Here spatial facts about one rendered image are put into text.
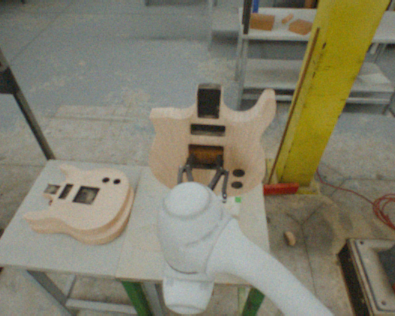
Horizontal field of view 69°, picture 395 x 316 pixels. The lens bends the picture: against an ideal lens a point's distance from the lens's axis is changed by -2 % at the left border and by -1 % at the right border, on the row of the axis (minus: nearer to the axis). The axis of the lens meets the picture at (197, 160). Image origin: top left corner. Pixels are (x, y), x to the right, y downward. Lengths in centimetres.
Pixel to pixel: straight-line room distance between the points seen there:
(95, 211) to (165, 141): 64
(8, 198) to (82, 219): 175
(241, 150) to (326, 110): 145
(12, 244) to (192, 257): 116
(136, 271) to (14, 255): 54
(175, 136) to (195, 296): 41
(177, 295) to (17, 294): 199
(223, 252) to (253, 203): 96
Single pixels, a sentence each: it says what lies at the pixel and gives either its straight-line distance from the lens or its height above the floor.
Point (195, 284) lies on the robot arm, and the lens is 58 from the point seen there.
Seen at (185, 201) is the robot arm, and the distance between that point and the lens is 44.
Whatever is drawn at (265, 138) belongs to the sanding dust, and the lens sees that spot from 317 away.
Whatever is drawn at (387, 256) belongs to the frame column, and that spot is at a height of 37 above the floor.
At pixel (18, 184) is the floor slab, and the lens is 311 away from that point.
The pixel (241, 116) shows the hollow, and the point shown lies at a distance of 76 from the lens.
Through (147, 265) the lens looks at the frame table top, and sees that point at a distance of 125.
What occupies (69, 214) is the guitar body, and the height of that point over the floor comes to 99.
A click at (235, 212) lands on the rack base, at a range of 125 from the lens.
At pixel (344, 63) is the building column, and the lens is 204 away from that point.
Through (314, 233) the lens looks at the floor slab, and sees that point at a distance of 254.
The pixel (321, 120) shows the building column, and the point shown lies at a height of 77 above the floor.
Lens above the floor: 206
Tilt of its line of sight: 46 degrees down
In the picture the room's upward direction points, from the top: straight up
